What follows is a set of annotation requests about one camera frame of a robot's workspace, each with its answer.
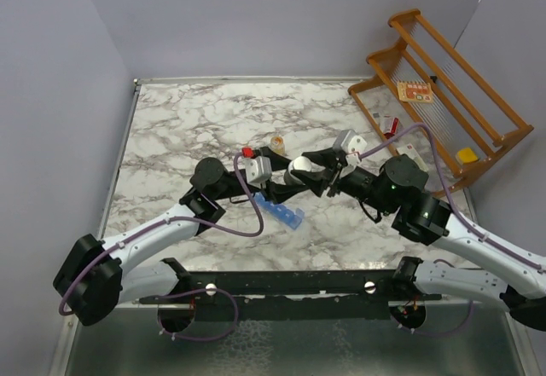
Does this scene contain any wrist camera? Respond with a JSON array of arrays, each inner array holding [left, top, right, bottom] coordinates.
[[241, 147, 272, 188], [332, 130, 367, 166]]

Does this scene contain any blue weekly pill organizer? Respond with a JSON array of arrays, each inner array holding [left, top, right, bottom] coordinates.
[[253, 193, 305, 230]]

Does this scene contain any small amber pill bottle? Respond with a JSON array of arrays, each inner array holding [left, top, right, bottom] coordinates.
[[270, 136, 286, 156]]

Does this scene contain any orange snack packet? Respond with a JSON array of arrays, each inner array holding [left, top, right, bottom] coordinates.
[[397, 81, 433, 103]]

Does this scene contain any yellow lidded jar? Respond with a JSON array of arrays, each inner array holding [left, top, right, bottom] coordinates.
[[456, 148, 479, 165]]

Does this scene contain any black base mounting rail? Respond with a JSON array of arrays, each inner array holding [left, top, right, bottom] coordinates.
[[140, 258, 441, 321]]

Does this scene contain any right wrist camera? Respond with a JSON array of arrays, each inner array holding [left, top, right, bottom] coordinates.
[[332, 130, 367, 166]]

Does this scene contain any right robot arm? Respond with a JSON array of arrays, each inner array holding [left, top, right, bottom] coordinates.
[[285, 152, 545, 331]]

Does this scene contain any white pill bottle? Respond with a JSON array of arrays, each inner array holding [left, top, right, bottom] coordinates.
[[283, 156, 312, 185]]

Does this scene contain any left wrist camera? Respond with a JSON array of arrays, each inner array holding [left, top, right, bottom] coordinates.
[[241, 147, 272, 188]]

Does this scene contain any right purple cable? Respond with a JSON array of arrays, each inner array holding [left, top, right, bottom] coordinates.
[[351, 122, 546, 338]]

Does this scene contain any wooden tiered shelf rack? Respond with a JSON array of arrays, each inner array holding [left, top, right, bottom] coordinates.
[[348, 9, 533, 192]]

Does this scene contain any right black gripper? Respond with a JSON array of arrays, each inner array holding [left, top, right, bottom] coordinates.
[[293, 146, 397, 215]]

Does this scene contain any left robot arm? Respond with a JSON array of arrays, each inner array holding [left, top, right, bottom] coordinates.
[[53, 148, 312, 326]]

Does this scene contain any red white medicine box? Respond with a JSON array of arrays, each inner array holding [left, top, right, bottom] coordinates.
[[380, 115, 401, 139]]

